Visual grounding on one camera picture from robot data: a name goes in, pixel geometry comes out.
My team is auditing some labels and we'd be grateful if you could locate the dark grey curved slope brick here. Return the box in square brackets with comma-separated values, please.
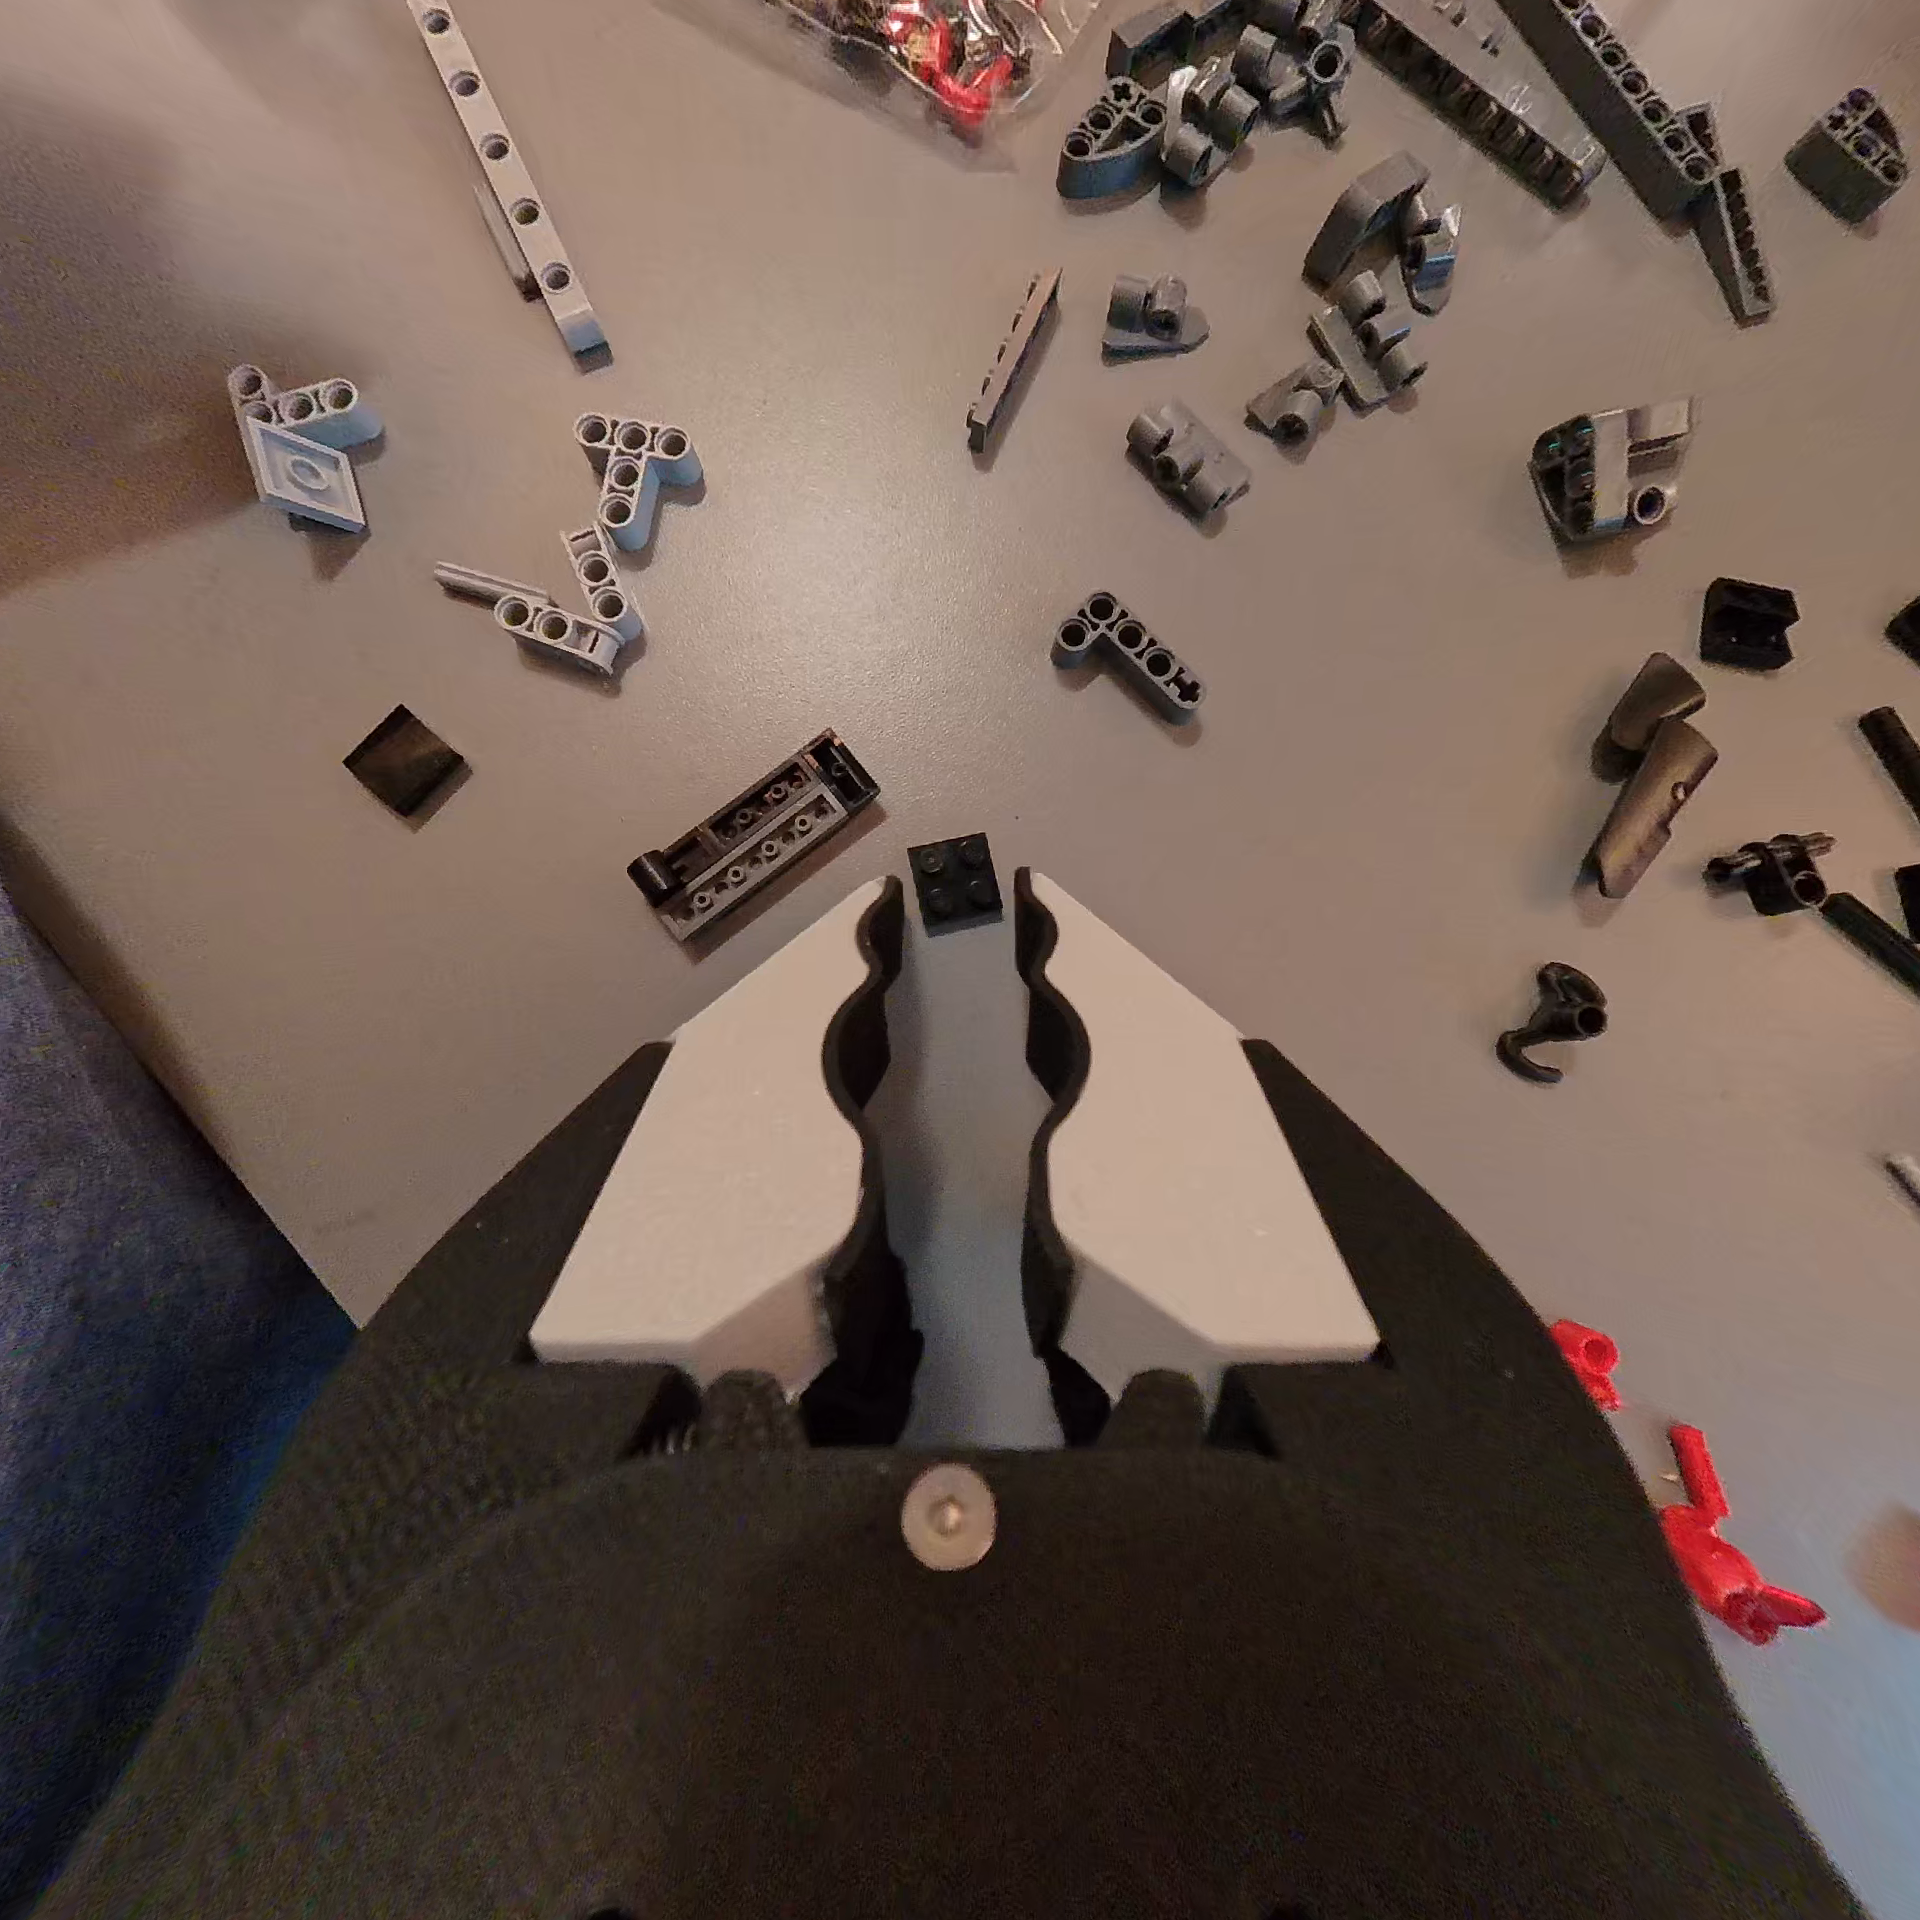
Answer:
[1299, 146, 1434, 291]

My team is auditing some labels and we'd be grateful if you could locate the long dark grey smooth panel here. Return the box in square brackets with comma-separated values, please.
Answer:
[1341, 0, 1609, 208]

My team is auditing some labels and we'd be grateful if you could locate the dark grey curved holed block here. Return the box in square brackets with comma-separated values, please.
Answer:
[1784, 86, 1914, 227]

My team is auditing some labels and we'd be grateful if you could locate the dark grey panel piece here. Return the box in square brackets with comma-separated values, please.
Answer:
[1528, 394, 1700, 545]

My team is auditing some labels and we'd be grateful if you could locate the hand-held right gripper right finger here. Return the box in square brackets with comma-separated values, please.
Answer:
[1012, 864, 1382, 1402]

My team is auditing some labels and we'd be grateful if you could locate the thin dark grey lego plate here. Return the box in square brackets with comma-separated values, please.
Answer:
[964, 268, 1068, 458]

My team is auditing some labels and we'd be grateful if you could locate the dark grey long wedge slope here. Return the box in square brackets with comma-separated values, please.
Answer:
[1106, 0, 1249, 85]

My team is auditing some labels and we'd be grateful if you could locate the red lego piece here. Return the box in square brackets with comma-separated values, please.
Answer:
[1545, 1314, 1628, 1416]
[1656, 1422, 1828, 1649]

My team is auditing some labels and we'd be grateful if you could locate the black hook-shaped lego piece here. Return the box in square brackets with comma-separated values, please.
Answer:
[1496, 960, 1613, 1086]

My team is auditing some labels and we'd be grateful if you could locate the long black lego brick assembly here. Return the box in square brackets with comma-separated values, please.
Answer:
[624, 730, 884, 941]

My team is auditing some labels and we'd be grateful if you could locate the dark grey half-round beam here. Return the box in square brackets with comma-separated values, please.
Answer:
[1054, 75, 1173, 203]

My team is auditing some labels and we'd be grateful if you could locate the light grey square tile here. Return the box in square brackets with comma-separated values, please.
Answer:
[245, 414, 373, 533]

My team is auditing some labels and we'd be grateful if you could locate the long dark grey holed beam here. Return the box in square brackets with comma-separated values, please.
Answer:
[1492, 0, 1728, 227]

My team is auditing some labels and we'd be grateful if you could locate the black smooth lego tile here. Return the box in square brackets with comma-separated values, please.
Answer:
[341, 701, 473, 822]

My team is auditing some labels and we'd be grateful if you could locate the group of small dark grey connectors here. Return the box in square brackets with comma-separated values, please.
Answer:
[1099, 0, 1466, 524]

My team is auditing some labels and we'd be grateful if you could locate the long light grey lego beam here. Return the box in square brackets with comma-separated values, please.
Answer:
[405, 0, 616, 365]

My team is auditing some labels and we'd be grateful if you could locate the dark grey studded wedge plate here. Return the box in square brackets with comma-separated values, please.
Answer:
[1702, 158, 1784, 328]

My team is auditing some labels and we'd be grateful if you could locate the light grey T-shaped beam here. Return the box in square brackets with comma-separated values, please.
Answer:
[571, 411, 707, 554]

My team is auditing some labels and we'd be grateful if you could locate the clear bag of red pieces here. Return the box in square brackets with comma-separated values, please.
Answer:
[766, 0, 1105, 145]

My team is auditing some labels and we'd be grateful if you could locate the dark grey L-shaped beam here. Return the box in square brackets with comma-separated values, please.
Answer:
[1046, 590, 1209, 730]

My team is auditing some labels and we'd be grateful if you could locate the light grey L-shaped beam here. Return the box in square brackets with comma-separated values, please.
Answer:
[498, 521, 649, 673]

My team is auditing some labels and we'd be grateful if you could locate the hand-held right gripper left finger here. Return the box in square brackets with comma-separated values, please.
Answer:
[529, 876, 921, 1445]

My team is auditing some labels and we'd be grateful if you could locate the group of small black pieces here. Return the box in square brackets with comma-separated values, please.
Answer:
[1592, 574, 1920, 1000]

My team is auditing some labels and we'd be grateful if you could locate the black square lego plate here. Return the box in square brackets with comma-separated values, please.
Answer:
[904, 830, 1008, 934]

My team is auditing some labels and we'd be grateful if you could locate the person's blue clothing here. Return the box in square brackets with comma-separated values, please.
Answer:
[0, 884, 361, 1696]

